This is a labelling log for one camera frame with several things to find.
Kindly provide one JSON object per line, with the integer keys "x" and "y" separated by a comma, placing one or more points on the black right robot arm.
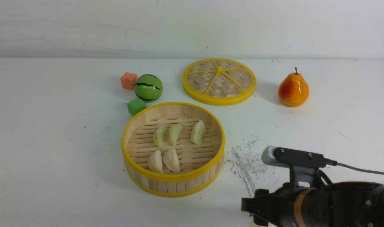
{"x": 373, "y": 216}

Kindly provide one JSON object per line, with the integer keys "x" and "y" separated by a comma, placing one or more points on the white dumpling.
{"x": 171, "y": 160}
{"x": 155, "y": 162}
{"x": 255, "y": 225}

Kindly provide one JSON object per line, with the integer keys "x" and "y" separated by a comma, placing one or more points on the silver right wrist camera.
{"x": 303, "y": 166}

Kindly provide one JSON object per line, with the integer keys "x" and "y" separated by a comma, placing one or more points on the green dumpling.
{"x": 174, "y": 132}
{"x": 158, "y": 137}
{"x": 198, "y": 133}

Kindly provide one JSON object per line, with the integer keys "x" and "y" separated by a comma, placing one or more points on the bamboo steamer tray yellow rim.
{"x": 199, "y": 163}

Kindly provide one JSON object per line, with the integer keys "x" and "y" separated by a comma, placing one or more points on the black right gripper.
{"x": 336, "y": 205}

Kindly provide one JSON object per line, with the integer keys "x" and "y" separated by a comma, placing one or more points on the orange toy pear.
{"x": 293, "y": 91}

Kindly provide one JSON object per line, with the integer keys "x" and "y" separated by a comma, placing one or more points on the green toy watermelon ball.
{"x": 148, "y": 88}

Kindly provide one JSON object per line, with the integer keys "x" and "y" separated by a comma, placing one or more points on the green foam cube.
{"x": 135, "y": 106}

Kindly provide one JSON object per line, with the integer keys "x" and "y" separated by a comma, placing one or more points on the woven steamer lid yellow rim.
{"x": 218, "y": 81}

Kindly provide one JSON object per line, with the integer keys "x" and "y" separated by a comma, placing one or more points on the orange foam cube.
{"x": 128, "y": 80}

